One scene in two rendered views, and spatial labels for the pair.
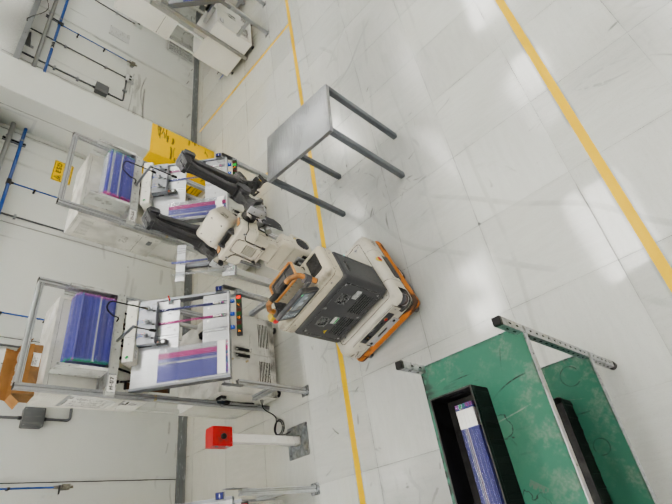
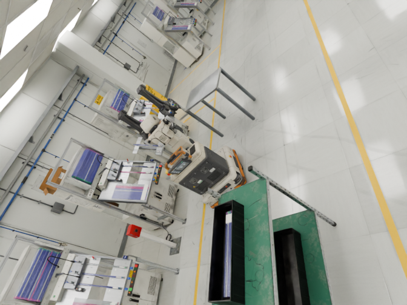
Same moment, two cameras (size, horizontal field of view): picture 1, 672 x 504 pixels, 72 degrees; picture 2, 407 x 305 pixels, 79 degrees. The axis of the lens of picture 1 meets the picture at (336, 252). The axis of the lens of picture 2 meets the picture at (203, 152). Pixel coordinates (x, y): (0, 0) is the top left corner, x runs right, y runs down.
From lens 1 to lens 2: 56 cm
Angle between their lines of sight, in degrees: 10
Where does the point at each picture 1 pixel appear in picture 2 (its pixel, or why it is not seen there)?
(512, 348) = (259, 186)
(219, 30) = (186, 45)
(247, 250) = (162, 137)
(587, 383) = (310, 224)
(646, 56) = (385, 65)
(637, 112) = (374, 93)
